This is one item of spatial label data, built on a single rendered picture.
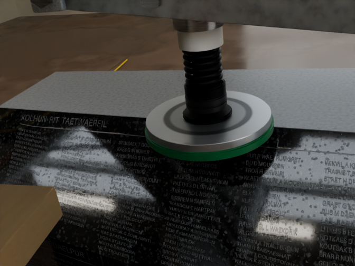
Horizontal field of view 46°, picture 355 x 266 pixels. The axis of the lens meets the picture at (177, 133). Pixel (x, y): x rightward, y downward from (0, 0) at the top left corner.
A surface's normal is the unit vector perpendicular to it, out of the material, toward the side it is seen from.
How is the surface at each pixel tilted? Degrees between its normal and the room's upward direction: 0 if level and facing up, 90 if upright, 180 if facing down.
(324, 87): 0
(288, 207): 45
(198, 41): 90
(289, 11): 90
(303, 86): 0
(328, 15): 90
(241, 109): 0
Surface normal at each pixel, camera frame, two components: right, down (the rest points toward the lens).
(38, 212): 0.97, 0.01
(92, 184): -0.34, -0.30
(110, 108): -0.11, -0.88
